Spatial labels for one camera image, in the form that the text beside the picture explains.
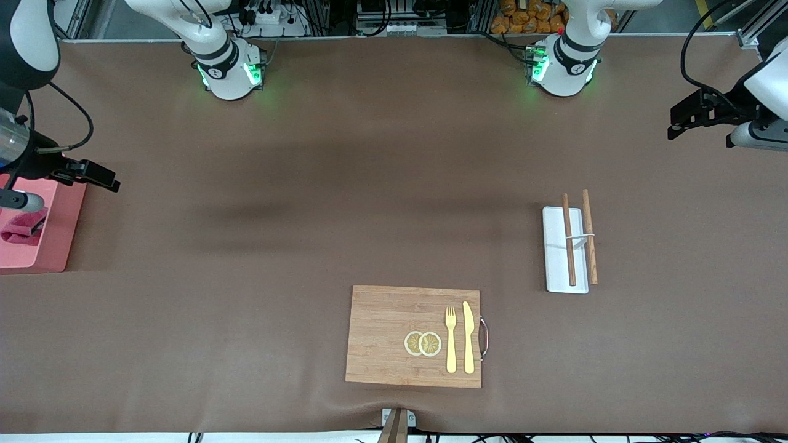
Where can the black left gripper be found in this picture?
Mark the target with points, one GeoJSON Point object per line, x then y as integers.
{"type": "Point", "coordinates": [734, 109]}

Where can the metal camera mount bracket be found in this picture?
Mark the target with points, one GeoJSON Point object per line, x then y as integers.
{"type": "Point", "coordinates": [397, 427]}

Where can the wooden rod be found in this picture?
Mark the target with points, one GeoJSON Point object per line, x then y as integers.
{"type": "Point", "coordinates": [591, 267]}
{"type": "Point", "coordinates": [571, 267]}

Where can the orange snack packets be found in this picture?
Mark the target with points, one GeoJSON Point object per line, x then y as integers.
{"type": "Point", "coordinates": [523, 18]}

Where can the lemon slice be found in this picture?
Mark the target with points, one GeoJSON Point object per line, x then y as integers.
{"type": "Point", "coordinates": [412, 343]}
{"type": "Point", "coordinates": [431, 344]}

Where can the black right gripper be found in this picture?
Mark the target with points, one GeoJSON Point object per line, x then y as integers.
{"type": "Point", "coordinates": [42, 162]}

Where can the yellow fork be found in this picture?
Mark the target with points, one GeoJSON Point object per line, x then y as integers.
{"type": "Point", "coordinates": [451, 351]}

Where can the white rack base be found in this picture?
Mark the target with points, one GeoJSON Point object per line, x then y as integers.
{"type": "Point", "coordinates": [556, 264]}

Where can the wooden cutting board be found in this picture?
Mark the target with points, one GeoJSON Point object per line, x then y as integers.
{"type": "Point", "coordinates": [381, 338]}

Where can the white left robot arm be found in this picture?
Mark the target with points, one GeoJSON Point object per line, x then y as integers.
{"type": "Point", "coordinates": [566, 74]}

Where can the pink plastic bin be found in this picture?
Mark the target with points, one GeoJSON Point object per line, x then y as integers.
{"type": "Point", "coordinates": [61, 246]}

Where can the aluminium frame profile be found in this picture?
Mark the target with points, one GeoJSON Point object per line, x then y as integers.
{"type": "Point", "coordinates": [77, 18]}
{"type": "Point", "coordinates": [750, 40]}

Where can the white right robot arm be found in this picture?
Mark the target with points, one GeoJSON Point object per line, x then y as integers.
{"type": "Point", "coordinates": [225, 80]}

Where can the white power strip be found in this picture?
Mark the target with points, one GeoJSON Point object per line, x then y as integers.
{"type": "Point", "coordinates": [277, 24]}
{"type": "Point", "coordinates": [403, 27]}

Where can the yellow knife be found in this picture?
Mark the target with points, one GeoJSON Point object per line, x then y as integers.
{"type": "Point", "coordinates": [469, 344]}

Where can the red cloth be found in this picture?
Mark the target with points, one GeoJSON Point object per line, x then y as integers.
{"type": "Point", "coordinates": [18, 234]}

